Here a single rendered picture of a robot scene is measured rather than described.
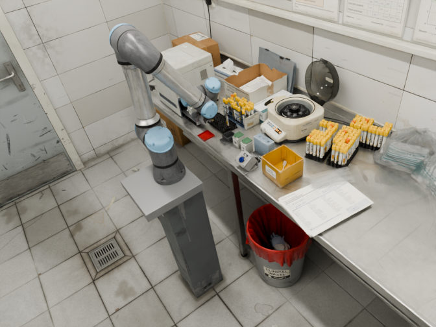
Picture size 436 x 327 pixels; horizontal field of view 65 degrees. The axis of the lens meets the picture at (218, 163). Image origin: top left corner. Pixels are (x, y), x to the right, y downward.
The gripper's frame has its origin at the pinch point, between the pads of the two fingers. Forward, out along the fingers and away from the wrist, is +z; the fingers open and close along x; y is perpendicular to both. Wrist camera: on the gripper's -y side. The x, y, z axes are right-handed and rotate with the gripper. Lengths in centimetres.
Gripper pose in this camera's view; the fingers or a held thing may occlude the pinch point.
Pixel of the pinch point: (201, 119)
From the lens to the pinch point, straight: 191.6
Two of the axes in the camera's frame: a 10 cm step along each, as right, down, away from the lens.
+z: -1.7, 4.1, 9.0
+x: 8.1, -4.6, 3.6
